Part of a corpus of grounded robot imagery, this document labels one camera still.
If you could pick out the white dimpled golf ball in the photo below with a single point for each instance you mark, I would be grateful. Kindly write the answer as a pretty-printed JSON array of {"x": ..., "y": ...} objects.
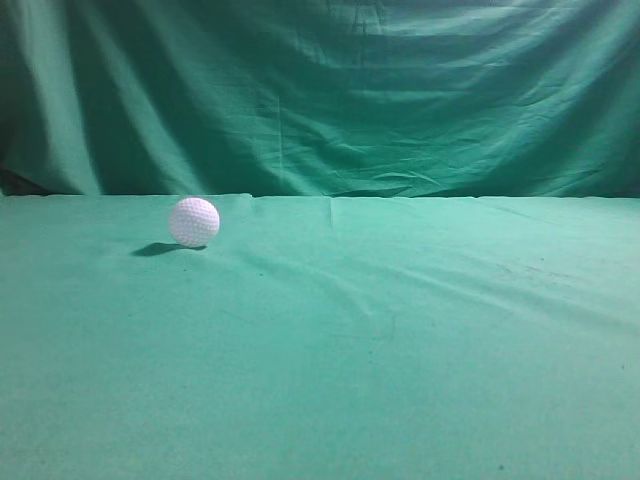
[{"x": 193, "y": 222}]

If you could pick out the green table cloth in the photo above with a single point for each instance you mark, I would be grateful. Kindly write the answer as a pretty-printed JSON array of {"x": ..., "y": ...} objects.
[{"x": 321, "y": 338}]

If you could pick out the green backdrop curtain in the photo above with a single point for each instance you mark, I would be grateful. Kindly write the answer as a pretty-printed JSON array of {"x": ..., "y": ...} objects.
[{"x": 328, "y": 98}]

